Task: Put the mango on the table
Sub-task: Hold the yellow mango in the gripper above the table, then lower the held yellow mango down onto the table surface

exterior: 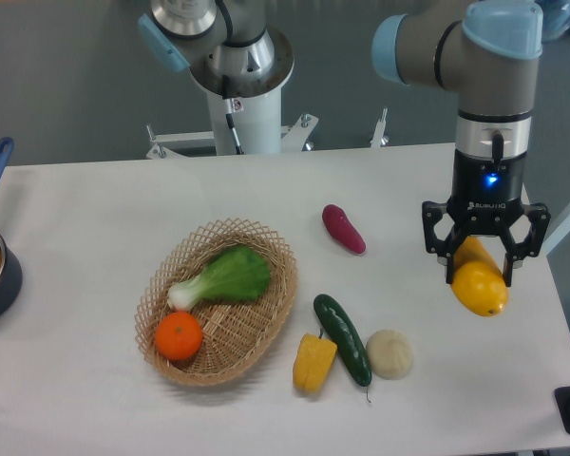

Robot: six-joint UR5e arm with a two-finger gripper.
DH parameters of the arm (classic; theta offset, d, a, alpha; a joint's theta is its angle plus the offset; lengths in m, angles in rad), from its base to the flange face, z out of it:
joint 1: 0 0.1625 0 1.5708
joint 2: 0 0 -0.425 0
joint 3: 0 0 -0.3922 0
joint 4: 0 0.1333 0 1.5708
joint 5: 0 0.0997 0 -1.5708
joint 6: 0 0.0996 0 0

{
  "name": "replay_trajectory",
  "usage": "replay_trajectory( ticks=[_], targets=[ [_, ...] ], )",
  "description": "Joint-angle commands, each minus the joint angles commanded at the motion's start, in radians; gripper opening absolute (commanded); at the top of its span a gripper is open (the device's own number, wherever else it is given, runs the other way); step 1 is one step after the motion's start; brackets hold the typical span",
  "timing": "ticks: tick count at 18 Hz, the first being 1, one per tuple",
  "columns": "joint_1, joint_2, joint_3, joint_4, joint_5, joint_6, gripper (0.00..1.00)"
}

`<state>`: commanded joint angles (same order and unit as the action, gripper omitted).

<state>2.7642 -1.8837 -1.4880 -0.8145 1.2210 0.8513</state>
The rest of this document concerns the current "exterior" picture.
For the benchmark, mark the beige steamed bun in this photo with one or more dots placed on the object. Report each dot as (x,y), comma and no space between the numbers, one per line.
(390,354)

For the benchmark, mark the orange tangerine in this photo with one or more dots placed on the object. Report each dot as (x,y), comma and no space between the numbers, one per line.
(178,336)

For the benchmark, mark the yellow bell pepper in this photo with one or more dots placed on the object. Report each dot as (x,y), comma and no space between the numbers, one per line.
(313,363)

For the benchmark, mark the yellow mango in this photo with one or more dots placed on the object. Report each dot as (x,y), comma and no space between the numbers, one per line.
(478,283)

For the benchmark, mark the purple sweet potato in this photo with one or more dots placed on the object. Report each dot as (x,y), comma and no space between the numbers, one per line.
(341,229)

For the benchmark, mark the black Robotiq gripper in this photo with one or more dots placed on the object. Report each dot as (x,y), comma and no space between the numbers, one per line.
(486,197)

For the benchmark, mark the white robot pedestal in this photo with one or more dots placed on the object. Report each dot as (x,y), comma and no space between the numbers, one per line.
(243,87)

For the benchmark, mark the woven wicker basket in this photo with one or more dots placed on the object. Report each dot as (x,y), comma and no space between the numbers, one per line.
(235,334)

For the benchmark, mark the green cucumber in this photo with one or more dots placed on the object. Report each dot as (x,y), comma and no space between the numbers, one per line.
(336,323)

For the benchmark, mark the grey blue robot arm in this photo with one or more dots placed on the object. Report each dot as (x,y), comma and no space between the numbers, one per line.
(487,52)

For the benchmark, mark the green bok choy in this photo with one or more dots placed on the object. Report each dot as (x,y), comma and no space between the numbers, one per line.
(238,273)

